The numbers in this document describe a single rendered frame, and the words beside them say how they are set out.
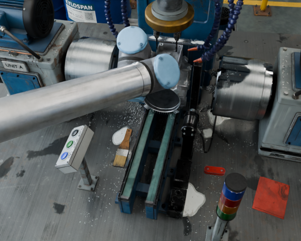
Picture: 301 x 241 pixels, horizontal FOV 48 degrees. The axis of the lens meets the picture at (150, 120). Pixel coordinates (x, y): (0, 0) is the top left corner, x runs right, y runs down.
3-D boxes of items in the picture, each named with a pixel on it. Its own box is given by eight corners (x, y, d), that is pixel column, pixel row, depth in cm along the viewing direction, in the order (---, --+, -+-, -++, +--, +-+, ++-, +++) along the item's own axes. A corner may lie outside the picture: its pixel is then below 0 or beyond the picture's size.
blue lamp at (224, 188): (223, 180, 98) (225, 171, 95) (244, 183, 97) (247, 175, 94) (221, 198, 94) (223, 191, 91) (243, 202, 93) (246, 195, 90)
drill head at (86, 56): (65, 63, 169) (53, 20, 150) (136, 73, 163) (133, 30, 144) (44, 99, 154) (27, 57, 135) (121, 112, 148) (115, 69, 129)
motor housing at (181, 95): (150, 79, 160) (148, 47, 145) (190, 85, 157) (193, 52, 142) (139, 111, 148) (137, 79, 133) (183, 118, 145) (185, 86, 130)
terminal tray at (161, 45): (158, 55, 147) (158, 41, 142) (182, 58, 146) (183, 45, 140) (152, 74, 140) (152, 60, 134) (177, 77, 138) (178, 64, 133)
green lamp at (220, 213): (217, 201, 108) (219, 194, 105) (236, 204, 107) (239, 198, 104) (215, 218, 105) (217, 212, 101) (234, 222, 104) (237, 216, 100)
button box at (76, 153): (81, 136, 130) (72, 127, 127) (94, 132, 126) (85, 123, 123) (64, 174, 119) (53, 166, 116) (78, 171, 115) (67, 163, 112)
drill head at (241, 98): (198, 82, 159) (203, 38, 139) (289, 96, 152) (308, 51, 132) (189, 123, 143) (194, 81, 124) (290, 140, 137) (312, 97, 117)
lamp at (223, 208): (219, 194, 105) (221, 187, 101) (239, 198, 104) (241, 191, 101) (217, 212, 101) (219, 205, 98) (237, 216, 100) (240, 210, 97)
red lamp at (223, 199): (221, 187, 101) (223, 180, 98) (241, 191, 101) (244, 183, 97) (219, 205, 98) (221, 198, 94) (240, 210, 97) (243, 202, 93)
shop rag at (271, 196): (283, 219, 128) (284, 218, 127) (251, 208, 131) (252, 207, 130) (289, 186, 136) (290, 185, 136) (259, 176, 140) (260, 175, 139)
